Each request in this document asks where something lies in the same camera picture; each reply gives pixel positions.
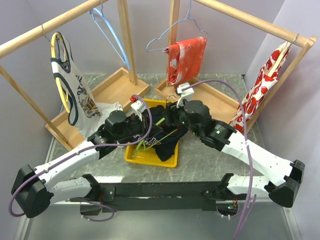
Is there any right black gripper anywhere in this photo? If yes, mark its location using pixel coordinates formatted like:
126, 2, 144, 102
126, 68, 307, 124
161, 96, 201, 137

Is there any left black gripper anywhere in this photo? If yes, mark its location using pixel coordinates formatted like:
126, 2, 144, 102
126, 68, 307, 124
114, 111, 163, 141

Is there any navy maroon-trimmed tank top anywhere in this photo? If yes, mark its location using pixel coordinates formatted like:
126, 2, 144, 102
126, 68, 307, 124
118, 105, 188, 162

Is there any green plastic hanger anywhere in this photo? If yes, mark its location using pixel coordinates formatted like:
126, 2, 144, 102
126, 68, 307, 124
133, 94, 179, 159

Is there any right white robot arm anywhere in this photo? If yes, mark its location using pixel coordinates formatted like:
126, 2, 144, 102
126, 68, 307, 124
164, 100, 305, 208

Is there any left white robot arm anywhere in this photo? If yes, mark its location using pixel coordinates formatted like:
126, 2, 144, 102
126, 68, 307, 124
8, 109, 163, 219

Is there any white navy graphic tank top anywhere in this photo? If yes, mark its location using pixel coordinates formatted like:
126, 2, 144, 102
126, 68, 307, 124
50, 32, 123, 139

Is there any cream plastic hanger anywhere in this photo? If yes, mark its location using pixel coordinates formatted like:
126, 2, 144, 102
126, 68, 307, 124
264, 41, 291, 78

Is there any light blue plastic hanger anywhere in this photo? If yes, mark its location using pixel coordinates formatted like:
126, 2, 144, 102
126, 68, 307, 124
89, 3, 132, 70

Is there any yellow plastic hanger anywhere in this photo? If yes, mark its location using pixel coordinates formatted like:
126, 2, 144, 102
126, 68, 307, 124
50, 32, 70, 113

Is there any right wooden clothes rack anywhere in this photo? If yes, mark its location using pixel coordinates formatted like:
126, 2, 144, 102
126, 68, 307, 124
153, 0, 319, 133

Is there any yellow plastic tray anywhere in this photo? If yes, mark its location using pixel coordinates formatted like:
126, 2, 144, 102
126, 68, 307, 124
124, 99, 186, 168

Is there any orange white tie-dye garment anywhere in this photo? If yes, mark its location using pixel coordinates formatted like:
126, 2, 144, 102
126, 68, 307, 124
162, 36, 207, 89

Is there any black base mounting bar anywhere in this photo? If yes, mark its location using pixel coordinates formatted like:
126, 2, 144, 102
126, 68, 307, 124
84, 181, 236, 211

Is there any red floral white garment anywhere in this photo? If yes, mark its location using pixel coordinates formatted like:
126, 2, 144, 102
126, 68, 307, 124
229, 41, 292, 133

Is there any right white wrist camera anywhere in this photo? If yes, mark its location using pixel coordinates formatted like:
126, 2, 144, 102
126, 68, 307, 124
175, 82, 195, 108

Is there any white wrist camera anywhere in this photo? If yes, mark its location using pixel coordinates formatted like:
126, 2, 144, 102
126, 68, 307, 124
130, 96, 147, 119
175, 82, 195, 108

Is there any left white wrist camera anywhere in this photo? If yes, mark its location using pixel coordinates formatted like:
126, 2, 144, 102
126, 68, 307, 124
130, 96, 147, 119

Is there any blue wire hanger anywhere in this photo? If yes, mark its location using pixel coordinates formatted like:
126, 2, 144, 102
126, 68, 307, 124
145, 0, 209, 53

